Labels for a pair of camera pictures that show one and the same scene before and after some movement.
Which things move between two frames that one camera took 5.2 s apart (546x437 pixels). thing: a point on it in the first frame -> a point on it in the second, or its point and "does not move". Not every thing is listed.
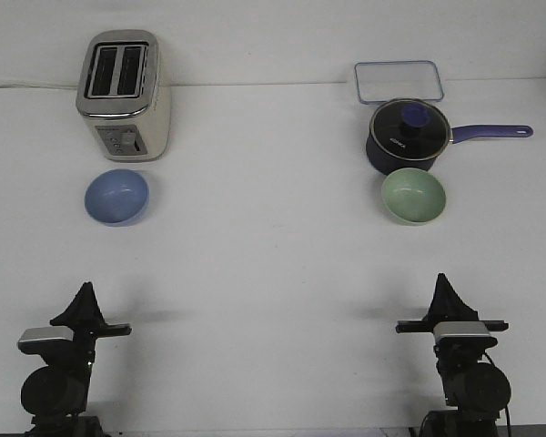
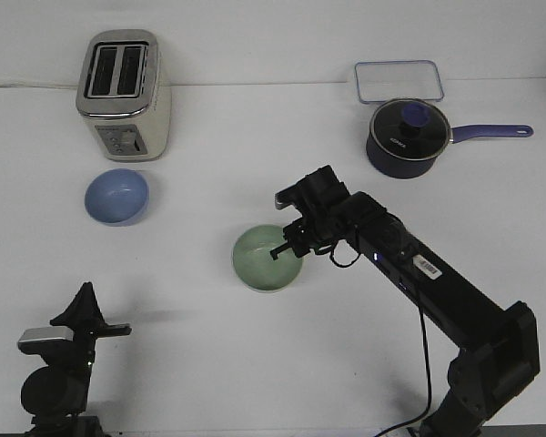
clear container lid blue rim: (386, 81) does not move
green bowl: (412, 197) -> (254, 264)
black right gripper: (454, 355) -> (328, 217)
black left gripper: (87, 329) does not move
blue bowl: (116, 198) does not move
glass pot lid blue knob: (410, 128) does not move
